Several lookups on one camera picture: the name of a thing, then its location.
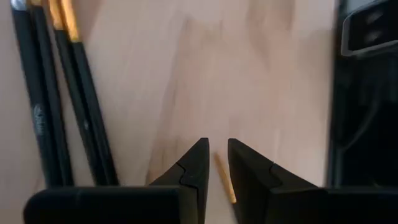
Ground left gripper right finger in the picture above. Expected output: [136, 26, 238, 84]
[228, 139, 320, 224]

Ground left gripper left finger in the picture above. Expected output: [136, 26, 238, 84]
[150, 138, 210, 224]

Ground thin paintbrush gold ferrule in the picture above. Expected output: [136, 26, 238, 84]
[213, 151, 238, 205]

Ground black paintbrush silver ferrule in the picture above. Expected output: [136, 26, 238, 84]
[9, 0, 65, 188]

